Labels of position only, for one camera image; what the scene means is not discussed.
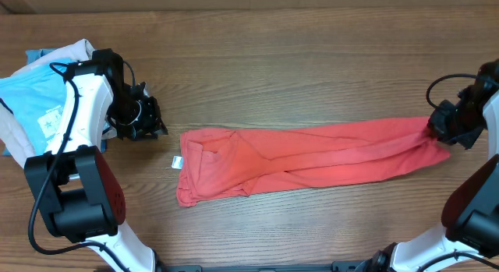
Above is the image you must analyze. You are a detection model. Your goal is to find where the red printed t-shirt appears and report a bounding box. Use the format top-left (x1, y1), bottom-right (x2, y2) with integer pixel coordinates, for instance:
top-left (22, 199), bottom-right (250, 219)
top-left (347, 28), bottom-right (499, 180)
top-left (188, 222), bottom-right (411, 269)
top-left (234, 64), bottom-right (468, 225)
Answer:
top-left (176, 117), bottom-right (450, 207)

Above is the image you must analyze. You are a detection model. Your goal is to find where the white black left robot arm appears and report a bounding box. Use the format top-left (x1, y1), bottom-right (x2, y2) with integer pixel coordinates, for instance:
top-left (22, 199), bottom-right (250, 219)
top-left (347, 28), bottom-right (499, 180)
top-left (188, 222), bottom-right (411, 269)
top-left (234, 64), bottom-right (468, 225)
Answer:
top-left (24, 48), bottom-right (168, 271)

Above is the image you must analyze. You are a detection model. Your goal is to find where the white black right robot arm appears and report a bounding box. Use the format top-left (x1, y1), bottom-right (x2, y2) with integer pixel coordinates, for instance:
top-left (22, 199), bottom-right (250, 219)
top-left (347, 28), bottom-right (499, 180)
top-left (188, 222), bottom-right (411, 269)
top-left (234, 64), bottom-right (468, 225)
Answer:
top-left (356, 62), bottom-right (498, 272)

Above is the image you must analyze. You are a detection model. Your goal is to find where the light blue folded t-shirt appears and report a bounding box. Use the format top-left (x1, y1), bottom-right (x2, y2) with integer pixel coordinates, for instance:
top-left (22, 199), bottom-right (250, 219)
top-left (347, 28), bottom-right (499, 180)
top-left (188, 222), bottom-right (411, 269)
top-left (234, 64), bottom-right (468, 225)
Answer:
top-left (1, 64), bottom-right (66, 155)

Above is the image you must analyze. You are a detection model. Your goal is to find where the blue denim folded garment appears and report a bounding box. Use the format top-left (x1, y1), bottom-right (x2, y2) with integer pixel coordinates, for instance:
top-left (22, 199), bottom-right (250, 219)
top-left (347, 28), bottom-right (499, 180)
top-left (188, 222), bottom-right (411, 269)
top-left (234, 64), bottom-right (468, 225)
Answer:
top-left (1, 43), bottom-right (94, 164)

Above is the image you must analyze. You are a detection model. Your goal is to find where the beige folded garment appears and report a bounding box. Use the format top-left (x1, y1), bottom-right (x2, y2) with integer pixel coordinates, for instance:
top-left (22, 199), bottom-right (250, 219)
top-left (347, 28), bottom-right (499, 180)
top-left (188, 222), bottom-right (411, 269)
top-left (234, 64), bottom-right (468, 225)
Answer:
top-left (1, 39), bottom-right (94, 167)

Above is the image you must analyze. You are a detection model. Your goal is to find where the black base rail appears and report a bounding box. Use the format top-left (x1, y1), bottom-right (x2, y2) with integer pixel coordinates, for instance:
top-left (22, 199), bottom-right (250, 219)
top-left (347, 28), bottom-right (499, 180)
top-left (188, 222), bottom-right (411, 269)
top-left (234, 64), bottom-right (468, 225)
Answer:
top-left (156, 260), bottom-right (367, 272)

